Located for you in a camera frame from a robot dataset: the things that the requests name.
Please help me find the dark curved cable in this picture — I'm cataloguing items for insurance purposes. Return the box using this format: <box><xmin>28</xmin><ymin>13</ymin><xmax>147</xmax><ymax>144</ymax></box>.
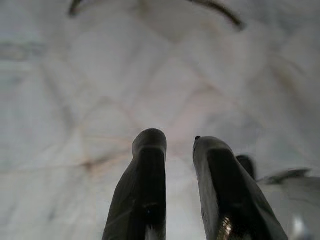
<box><xmin>186</xmin><ymin>0</ymin><xmax>246</xmax><ymax>31</ymax></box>

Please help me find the black robot left foot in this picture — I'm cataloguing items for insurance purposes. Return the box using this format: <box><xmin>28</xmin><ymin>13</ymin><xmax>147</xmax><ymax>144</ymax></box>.
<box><xmin>236</xmin><ymin>154</ymin><xmax>258</xmax><ymax>181</ymax></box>

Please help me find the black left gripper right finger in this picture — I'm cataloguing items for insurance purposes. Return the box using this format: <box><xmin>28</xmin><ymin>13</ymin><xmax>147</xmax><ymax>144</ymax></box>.
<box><xmin>192</xmin><ymin>135</ymin><xmax>289</xmax><ymax>240</ymax></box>

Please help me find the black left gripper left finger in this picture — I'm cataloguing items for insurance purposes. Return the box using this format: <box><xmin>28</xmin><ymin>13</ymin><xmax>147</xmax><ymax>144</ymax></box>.
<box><xmin>101</xmin><ymin>128</ymin><xmax>168</xmax><ymax>240</ymax></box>

